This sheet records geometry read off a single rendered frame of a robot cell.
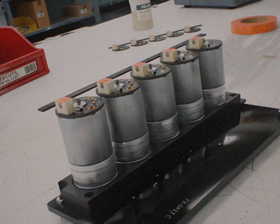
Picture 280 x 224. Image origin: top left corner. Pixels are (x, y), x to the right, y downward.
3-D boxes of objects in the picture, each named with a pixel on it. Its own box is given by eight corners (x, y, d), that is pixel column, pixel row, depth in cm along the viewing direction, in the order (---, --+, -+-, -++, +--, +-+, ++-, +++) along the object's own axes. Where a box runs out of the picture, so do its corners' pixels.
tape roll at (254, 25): (256, 36, 52) (255, 26, 52) (222, 32, 57) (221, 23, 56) (287, 25, 55) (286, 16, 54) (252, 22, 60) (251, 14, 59)
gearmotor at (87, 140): (130, 184, 23) (113, 98, 21) (97, 207, 21) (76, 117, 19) (99, 173, 24) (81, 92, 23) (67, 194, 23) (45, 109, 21)
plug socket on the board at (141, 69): (152, 73, 24) (150, 62, 24) (142, 78, 24) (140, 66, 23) (142, 71, 25) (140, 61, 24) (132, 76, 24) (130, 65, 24)
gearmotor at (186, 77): (213, 122, 28) (206, 50, 26) (192, 138, 27) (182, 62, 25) (183, 117, 30) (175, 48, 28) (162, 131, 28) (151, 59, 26)
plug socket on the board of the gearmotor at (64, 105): (79, 109, 20) (76, 96, 20) (66, 116, 20) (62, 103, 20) (69, 107, 21) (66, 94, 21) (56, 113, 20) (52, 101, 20)
